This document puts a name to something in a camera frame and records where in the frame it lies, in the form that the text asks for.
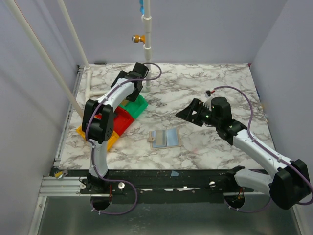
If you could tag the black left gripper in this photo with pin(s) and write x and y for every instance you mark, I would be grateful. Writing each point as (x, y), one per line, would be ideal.
(132, 97)

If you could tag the black table front rail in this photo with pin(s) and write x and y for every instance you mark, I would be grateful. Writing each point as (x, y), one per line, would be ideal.
(161, 186)

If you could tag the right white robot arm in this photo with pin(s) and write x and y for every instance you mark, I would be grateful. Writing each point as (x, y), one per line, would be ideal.
(286, 182)

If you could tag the green plastic bin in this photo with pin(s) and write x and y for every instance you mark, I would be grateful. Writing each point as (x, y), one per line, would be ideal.
(135, 108)

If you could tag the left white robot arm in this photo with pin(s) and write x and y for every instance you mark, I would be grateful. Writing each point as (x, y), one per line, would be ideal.
(118, 93)

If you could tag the red plastic bin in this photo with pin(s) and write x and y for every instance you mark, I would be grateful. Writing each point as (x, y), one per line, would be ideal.
(122, 121)

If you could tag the beige card holder wallet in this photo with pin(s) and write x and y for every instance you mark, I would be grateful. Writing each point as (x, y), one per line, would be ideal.
(161, 139)

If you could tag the white slanted pole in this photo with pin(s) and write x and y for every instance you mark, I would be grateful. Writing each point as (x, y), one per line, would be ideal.
(23, 22)

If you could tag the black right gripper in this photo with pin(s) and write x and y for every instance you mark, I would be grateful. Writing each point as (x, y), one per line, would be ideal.
(197, 112)

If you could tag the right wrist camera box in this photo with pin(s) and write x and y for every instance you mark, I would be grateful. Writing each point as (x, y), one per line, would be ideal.
(209, 97)

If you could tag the orange knob on pipe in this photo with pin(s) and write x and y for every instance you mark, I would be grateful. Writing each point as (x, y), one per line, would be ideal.
(138, 39)

